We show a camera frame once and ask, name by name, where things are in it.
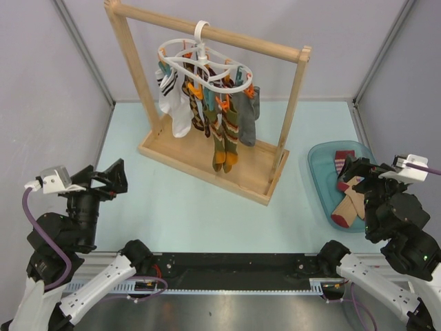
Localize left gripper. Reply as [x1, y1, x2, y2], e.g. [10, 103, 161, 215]
[67, 157, 128, 248]

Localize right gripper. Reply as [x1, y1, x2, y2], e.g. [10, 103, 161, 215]
[336, 152, 407, 236]

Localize wooden drying rack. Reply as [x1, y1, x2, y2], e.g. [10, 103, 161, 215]
[104, 1, 311, 205]

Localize white sock black stripes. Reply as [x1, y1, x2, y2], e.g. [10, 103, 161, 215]
[169, 70, 193, 138]

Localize teal clip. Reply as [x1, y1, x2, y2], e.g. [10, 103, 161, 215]
[203, 87, 215, 111]
[234, 66, 243, 87]
[158, 61, 172, 77]

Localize orange clip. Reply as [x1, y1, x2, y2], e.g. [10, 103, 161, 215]
[215, 94, 230, 112]
[187, 82, 204, 100]
[243, 83, 255, 99]

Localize white plastic clip hanger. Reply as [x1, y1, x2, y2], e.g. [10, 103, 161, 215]
[158, 21, 254, 94]

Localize olive orange striped sock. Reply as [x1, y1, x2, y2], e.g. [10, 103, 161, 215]
[204, 108, 226, 172]

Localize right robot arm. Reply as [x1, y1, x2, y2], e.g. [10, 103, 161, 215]
[317, 154, 440, 330]

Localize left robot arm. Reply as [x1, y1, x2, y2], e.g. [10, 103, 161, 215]
[1, 159, 154, 330]

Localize blue plastic basket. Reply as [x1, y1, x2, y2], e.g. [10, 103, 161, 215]
[307, 139, 380, 234]

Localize brown argyle sock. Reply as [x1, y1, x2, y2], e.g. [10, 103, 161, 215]
[203, 111, 211, 138]
[181, 76, 205, 131]

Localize grey sock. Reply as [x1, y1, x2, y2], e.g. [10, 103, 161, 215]
[252, 86, 260, 121]
[232, 92, 256, 147]

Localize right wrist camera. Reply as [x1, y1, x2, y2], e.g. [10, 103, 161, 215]
[378, 154, 428, 184]

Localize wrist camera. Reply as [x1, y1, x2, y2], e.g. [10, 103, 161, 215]
[378, 154, 428, 184]
[24, 165, 86, 194]

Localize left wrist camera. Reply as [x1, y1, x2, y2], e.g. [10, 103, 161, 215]
[24, 165, 86, 194]

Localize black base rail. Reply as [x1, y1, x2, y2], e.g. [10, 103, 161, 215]
[106, 251, 345, 292]

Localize white cable duct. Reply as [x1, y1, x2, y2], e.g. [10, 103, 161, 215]
[63, 278, 328, 297]

